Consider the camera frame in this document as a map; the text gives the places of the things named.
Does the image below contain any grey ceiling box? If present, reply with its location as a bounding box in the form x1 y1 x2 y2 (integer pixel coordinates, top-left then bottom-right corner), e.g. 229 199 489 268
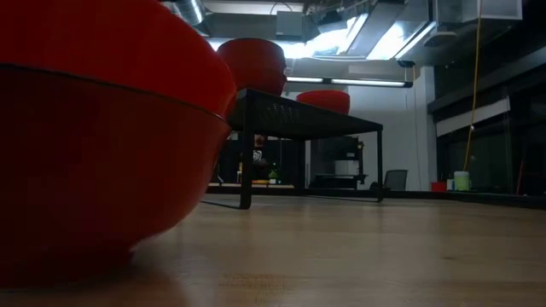
275 10 305 38

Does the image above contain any fluorescent light strip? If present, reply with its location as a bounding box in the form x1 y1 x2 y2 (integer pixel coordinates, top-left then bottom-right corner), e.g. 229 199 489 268
286 75 414 89

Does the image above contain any black equipment cart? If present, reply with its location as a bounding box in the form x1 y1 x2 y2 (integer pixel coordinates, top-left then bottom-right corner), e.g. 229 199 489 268
309 135 369 191

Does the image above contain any white box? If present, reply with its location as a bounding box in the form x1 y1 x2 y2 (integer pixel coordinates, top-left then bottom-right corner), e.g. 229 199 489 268
334 159 360 177

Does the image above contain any silver ceiling duct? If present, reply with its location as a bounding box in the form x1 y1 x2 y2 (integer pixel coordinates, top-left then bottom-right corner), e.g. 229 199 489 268
161 0 206 26

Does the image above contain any black perforated metal shelf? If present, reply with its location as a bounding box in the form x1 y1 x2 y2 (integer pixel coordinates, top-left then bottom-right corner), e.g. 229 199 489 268
221 88 385 211

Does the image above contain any yellow cable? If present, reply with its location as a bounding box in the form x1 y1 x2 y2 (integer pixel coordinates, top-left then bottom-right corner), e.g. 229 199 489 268
462 0 483 172

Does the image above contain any round grey ceiling fixture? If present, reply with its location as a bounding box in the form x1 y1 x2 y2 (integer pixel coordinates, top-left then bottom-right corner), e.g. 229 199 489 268
423 29 458 49

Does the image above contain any grey office chair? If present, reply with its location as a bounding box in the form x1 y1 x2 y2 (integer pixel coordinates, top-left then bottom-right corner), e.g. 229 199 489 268
369 169 410 192

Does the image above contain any wooden desk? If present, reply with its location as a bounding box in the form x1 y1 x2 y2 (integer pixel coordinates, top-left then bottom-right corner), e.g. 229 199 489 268
208 177 296 189

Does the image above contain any pale green container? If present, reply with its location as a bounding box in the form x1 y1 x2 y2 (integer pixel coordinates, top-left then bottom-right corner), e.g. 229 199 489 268
453 170 471 192

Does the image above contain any person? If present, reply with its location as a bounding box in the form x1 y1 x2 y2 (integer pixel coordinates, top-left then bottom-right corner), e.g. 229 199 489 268
251 134 270 180

